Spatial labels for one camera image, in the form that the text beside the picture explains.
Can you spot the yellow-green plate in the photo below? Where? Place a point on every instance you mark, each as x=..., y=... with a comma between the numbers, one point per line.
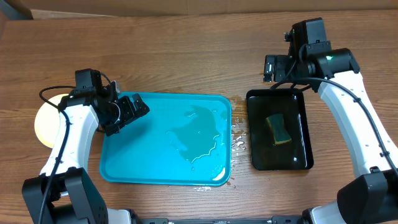
x=46, y=124

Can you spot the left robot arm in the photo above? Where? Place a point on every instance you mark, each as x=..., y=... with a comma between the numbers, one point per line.
x=63, y=192

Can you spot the green yellow sponge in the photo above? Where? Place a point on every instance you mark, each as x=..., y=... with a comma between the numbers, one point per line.
x=277, y=127

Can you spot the black plastic tray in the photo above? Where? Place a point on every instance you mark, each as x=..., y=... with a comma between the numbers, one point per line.
x=265, y=155

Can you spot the blue plastic tray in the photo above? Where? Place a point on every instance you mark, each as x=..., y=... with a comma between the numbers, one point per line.
x=185, y=139

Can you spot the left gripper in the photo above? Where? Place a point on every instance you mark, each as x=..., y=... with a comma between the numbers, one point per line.
x=130, y=112

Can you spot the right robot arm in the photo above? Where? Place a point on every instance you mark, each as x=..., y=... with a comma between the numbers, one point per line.
x=335, y=75

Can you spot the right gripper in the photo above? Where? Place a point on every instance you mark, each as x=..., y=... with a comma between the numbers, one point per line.
x=282, y=66

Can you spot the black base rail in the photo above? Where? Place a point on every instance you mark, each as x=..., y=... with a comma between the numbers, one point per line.
x=283, y=219

